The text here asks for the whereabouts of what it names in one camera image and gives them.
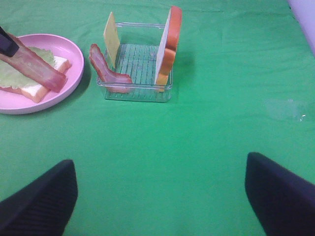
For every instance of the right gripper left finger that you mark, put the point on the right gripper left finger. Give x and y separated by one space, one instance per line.
43 207

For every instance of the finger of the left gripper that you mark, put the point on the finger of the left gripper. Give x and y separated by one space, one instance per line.
8 46

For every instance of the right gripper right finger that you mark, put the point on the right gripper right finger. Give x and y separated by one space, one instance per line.
283 202

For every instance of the bacon strip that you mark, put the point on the bacon strip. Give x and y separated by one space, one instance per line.
117 80
33 66

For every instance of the green lettuce leaf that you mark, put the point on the green lettuce leaf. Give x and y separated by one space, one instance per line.
11 77

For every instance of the bread slice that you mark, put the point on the bread slice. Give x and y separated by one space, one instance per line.
37 92
168 46

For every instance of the yellow cheese slice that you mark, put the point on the yellow cheese slice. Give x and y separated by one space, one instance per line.
111 38

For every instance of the pink round plate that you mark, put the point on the pink round plate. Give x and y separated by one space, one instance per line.
16 104

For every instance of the right clear plastic tray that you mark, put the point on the right clear plastic tray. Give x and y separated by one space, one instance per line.
136 56

